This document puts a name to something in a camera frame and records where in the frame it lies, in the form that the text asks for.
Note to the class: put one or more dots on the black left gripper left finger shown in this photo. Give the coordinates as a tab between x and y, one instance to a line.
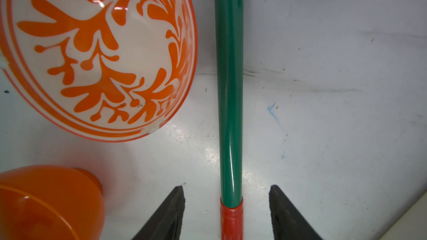
166	222

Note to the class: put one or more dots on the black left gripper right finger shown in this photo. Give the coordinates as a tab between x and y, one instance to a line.
287	222

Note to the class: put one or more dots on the cream plastic storage tray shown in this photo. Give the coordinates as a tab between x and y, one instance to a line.
412	225

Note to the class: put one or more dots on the green hoe red handle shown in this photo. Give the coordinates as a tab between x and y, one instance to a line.
229	21

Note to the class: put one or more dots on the orange plastic cup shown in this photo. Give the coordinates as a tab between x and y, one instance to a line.
49	202

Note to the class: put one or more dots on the orange patterned white bowl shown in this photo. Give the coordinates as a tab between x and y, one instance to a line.
105	70

